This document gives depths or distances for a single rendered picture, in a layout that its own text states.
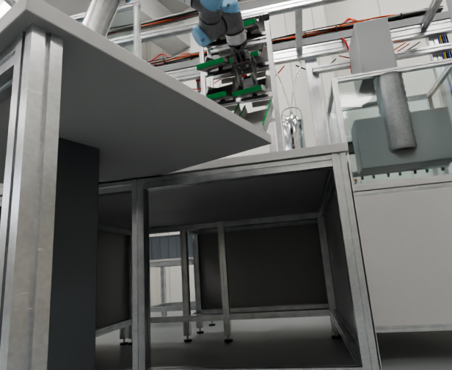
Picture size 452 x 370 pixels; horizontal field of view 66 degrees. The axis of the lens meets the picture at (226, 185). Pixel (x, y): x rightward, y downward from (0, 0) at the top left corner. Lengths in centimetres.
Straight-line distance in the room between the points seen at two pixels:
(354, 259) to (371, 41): 163
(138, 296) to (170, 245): 222
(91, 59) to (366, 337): 102
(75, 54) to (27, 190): 25
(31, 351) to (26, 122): 28
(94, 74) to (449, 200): 174
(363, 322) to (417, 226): 89
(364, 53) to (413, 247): 120
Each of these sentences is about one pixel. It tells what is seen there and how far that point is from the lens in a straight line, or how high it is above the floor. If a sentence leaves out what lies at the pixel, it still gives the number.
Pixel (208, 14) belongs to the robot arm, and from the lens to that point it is 123.
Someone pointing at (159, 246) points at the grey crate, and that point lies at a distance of 352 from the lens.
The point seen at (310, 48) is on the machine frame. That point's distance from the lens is 290.
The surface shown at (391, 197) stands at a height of 78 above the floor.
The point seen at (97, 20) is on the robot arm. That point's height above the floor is 132.
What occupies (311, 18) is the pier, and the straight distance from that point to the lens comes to 506.
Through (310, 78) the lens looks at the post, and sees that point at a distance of 283.
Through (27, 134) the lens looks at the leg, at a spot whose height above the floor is 66.
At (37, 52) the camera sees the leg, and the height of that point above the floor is 79.
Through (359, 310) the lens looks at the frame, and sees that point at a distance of 117.
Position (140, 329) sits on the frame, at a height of 31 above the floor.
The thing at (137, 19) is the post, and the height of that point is 186.
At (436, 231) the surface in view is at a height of 59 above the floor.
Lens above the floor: 48
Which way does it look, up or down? 14 degrees up
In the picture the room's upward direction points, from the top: 4 degrees counter-clockwise
